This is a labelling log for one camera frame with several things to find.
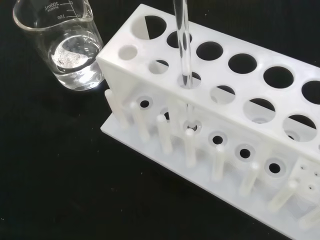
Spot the white test tube rack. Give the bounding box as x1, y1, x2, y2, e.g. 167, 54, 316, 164
95, 3, 320, 240

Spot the clear glass beaker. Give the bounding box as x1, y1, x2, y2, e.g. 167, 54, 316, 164
12, 0, 106, 92

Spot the black bench cloth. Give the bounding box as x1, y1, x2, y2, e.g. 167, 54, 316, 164
0, 0, 320, 240

